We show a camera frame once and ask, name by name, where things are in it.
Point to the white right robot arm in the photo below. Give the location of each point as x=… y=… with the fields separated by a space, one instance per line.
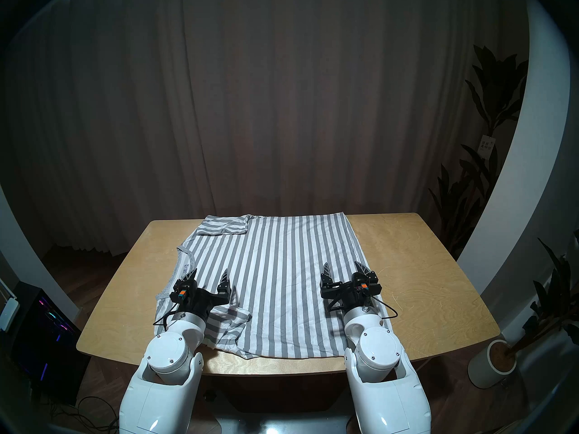
x=380 y=351

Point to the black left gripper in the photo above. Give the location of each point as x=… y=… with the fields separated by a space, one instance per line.
x=196 y=299

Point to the white round plant pot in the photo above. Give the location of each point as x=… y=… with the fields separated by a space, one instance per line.
x=486 y=370

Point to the white curved arch pillar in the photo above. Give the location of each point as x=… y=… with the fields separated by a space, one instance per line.
x=27 y=257
x=529 y=166

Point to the tall dark leafy plant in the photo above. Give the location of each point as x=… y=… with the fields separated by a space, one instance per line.
x=495 y=89

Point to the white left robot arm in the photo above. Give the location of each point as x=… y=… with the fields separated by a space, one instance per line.
x=167 y=354

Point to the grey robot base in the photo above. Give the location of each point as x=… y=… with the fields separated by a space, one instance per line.
x=280 y=425

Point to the white paper plant tag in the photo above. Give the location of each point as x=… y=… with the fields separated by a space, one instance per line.
x=486 y=144

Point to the brown pleated curtain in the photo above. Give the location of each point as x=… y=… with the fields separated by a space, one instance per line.
x=271 y=98

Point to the black computer tower with lights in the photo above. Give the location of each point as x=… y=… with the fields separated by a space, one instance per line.
x=45 y=338

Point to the dark plant in white pot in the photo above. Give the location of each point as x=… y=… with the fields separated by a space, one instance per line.
x=554 y=302

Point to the grey white striped t-shirt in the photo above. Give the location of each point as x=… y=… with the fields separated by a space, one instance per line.
x=280 y=279

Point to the small white box device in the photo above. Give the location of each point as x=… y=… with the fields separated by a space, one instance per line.
x=8 y=314

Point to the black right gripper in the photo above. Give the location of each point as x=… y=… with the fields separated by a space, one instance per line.
x=350 y=295

